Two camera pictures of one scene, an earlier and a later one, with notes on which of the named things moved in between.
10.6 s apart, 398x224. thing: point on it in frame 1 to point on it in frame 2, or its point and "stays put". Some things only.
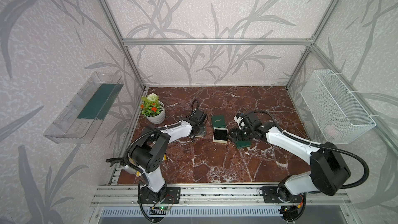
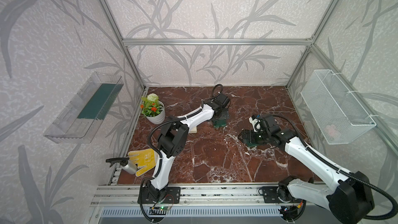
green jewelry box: [218, 121] stays put
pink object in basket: [331, 130] stays put
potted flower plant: [153, 109] stays put
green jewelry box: [242, 143] to [252, 142]
